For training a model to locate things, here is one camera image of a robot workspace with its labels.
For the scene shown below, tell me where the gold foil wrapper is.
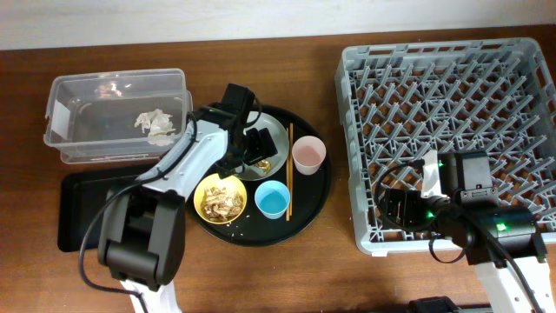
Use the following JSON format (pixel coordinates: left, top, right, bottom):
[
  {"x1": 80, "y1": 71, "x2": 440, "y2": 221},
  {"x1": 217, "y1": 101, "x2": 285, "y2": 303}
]
[{"x1": 255, "y1": 159, "x2": 272, "y2": 175}]

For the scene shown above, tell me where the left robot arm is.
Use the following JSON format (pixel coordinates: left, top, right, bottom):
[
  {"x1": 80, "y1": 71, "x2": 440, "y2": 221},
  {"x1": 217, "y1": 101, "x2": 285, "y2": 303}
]
[{"x1": 97, "y1": 83, "x2": 277, "y2": 312}]

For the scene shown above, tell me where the grey dishwasher rack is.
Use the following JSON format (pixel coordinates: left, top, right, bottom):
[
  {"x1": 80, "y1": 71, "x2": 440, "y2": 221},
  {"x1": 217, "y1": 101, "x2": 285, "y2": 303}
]
[{"x1": 334, "y1": 37, "x2": 555, "y2": 256}]

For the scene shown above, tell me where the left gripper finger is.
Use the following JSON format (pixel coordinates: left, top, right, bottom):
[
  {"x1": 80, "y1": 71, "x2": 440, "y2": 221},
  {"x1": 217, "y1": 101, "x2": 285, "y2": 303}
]
[
  {"x1": 245, "y1": 128, "x2": 278, "y2": 165},
  {"x1": 215, "y1": 157, "x2": 243, "y2": 179}
]

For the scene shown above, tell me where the pink cup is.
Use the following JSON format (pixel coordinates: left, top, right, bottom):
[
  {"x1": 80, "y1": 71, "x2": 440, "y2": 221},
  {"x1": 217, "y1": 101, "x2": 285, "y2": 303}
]
[{"x1": 292, "y1": 136, "x2": 327, "y2": 176}]

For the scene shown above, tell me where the black round tray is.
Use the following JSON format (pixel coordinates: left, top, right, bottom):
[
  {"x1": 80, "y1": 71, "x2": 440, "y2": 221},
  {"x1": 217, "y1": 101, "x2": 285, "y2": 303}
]
[{"x1": 182, "y1": 104, "x2": 333, "y2": 248}]

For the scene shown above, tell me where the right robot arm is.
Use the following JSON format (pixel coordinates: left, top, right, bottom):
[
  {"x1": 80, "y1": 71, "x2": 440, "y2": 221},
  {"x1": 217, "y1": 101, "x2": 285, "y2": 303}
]
[{"x1": 374, "y1": 150, "x2": 555, "y2": 312}]

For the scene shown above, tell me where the food scraps and rice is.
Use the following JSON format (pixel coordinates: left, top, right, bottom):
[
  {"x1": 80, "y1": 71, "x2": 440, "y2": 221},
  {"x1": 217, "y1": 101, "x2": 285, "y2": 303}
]
[{"x1": 202, "y1": 187, "x2": 244, "y2": 222}]

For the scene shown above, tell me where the black rectangular tray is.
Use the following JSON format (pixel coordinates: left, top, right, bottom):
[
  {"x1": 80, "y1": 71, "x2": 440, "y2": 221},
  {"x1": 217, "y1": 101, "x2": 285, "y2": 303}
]
[{"x1": 57, "y1": 164, "x2": 153, "y2": 252}]

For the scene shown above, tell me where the grey plate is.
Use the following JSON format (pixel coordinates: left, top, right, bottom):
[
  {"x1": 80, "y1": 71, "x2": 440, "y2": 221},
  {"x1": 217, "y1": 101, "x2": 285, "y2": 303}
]
[{"x1": 235, "y1": 113, "x2": 289, "y2": 181}]

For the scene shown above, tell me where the yellow bowl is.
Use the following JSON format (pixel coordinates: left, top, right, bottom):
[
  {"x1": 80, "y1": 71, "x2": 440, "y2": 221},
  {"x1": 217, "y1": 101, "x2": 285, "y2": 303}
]
[{"x1": 194, "y1": 174, "x2": 248, "y2": 224}]

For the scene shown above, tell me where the blue cup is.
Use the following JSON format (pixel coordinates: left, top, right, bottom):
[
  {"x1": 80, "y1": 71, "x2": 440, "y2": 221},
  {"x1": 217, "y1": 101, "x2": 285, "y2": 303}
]
[{"x1": 255, "y1": 180, "x2": 291, "y2": 219}]

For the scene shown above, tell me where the clear plastic bin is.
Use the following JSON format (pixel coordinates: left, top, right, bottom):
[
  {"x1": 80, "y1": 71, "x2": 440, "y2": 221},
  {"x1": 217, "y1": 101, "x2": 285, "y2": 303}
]
[{"x1": 43, "y1": 69, "x2": 192, "y2": 163}]

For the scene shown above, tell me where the wooden chopstick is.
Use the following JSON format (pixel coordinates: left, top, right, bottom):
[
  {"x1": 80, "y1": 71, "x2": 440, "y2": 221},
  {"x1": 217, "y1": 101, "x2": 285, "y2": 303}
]
[
  {"x1": 289, "y1": 123, "x2": 294, "y2": 219},
  {"x1": 285, "y1": 127, "x2": 291, "y2": 222}
]

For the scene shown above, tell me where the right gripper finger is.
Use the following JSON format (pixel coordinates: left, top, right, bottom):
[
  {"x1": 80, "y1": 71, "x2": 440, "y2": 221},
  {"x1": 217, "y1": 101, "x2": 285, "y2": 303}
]
[
  {"x1": 380, "y1": 189, "x2": 406, "y2": 228},
  {"x1": 403, "y1": 190, "x2": 433, "y2": 228}
]

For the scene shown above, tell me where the white tissue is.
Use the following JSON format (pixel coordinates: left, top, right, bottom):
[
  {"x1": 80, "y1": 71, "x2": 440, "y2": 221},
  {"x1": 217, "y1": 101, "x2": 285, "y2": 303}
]
[{"x1": 135, "y1": 109, "x2": 175, "y2": 146}]

